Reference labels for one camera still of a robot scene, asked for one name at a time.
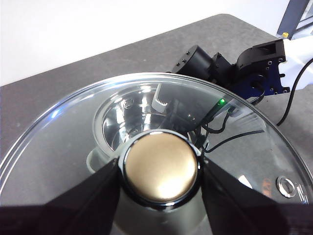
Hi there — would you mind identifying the blue-grey metal frame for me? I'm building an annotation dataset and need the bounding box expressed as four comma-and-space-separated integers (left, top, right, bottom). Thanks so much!
277, 0, 313, 41

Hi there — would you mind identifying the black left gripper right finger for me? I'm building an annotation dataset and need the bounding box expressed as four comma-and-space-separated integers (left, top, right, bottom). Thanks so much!
201, 159, 313, 235

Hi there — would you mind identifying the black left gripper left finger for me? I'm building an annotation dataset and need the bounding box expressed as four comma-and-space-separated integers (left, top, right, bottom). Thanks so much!
0, 158, 122, 235

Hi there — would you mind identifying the pale green electric pot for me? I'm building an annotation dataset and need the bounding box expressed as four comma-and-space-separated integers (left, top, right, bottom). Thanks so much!
85, 82, 211, 228

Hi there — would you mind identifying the black camera cable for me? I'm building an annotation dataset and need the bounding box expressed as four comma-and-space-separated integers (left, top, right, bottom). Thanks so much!
201, 57, 313, 154

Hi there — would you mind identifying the glass lid with green knob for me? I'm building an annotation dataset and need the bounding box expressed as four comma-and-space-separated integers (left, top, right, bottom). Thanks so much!
0, 71, 313, 235

